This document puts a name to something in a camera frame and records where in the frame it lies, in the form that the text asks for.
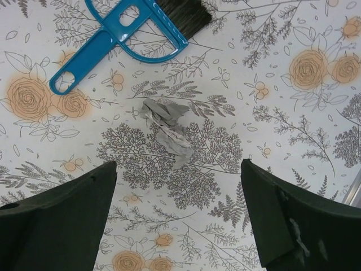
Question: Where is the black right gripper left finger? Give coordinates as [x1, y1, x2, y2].
[1, 161, 117, 271]

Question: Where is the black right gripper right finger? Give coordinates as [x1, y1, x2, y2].
[241, 159, 360, 270]

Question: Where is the blue hand brush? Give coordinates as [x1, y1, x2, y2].
[49, 0, 212, 95]

